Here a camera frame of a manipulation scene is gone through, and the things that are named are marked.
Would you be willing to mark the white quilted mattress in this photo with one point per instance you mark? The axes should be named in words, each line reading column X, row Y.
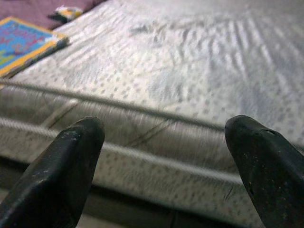
column 166, row 71

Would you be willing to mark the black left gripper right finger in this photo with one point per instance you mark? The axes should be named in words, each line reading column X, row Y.
column 273, row 178

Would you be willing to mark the purple cartoon print blanket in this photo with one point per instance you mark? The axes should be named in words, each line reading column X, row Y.
column 35, row 12

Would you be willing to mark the blue yellow-bordered children's book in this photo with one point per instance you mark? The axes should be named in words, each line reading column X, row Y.
column 19, row 42

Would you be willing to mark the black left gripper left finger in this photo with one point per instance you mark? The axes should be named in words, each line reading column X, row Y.
column 52, row 178

